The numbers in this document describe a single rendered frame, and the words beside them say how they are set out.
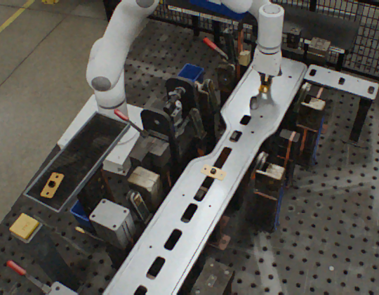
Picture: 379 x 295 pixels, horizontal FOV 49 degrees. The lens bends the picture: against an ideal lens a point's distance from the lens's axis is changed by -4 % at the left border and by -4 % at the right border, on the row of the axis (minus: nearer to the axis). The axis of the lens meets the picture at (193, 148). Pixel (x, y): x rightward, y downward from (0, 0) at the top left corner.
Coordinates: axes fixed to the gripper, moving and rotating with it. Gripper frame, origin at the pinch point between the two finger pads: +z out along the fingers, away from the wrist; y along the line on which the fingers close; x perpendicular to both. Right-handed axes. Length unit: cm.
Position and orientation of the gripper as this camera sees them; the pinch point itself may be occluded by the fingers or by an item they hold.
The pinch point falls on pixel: (266, 79)
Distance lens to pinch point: 168.7
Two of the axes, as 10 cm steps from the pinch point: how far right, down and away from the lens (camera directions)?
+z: 0.6, 6.4, 7.7
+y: 8.8, 3.3, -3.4
